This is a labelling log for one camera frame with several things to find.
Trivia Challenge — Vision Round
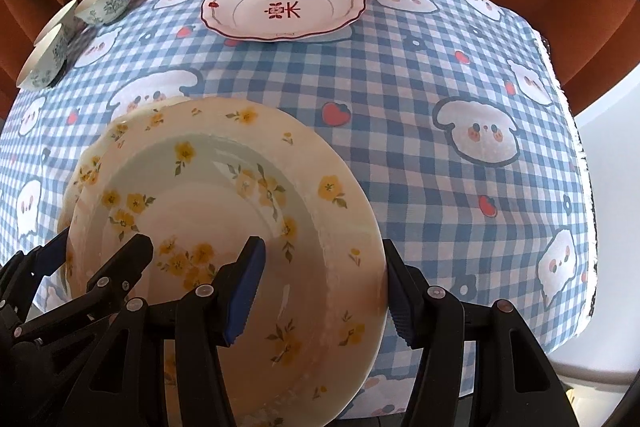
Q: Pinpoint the blue checkered cartoon tablecloth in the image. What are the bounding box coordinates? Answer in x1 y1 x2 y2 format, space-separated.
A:
0 0 601 418

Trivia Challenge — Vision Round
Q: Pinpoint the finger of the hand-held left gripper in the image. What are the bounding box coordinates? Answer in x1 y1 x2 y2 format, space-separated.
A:
15 235 155 344
0 229 69 308

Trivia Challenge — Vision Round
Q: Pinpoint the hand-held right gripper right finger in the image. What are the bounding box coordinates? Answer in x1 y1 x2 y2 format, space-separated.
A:
382 238 576 427

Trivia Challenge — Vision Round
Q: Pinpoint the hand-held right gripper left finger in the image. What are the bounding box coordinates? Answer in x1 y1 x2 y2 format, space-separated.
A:
65 236 267 427

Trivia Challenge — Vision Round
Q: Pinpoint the yellow floral plate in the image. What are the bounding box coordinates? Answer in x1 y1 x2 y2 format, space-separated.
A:
57 104 171 288
65 96 388 427

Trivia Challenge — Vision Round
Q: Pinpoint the red-rimmed white plate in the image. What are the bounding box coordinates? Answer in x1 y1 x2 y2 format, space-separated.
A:
201 0 367 42

